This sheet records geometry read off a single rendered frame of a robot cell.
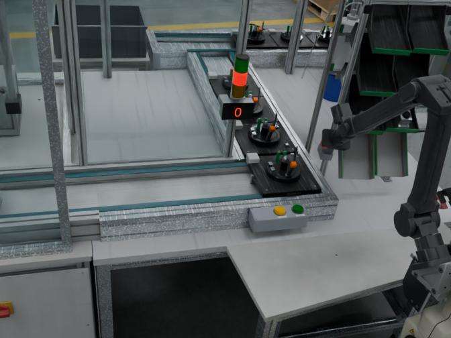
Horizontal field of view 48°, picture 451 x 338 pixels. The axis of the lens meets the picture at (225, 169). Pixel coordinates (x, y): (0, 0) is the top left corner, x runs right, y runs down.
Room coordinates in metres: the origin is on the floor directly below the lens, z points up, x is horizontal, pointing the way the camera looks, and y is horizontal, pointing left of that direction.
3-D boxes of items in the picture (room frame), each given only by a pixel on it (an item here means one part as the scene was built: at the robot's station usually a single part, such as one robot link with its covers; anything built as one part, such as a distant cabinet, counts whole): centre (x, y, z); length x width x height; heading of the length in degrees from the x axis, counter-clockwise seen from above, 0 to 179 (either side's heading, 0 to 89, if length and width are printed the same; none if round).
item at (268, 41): (2.99, -0.07, 1.01); 0.24 x 0.24 x 0.13; 18
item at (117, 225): (1.40, -0.01, 0.91); 0.89 x 0.06 x 0.11; 108
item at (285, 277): (1.52, -0.43, 0.84); 0.90 x 0.70 x 0.03; 117
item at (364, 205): (2.06, -0.09, 0.84); 1.50 x 1.41 x 0.03; 108
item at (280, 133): (1.88, -0.15, 1.01); 0.24 x 0.24 x 0.13; 18
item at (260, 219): (1.40, -0.22, 0.93); 0.21 x 0.07 x 0.06; 108
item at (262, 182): (1.64, -0.23, 0.96); 0.24 x 0.24 x 0.02; 18
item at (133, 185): (1.56, 0.06, 0.91); 0.84 x 0.28 x 0.10; 108
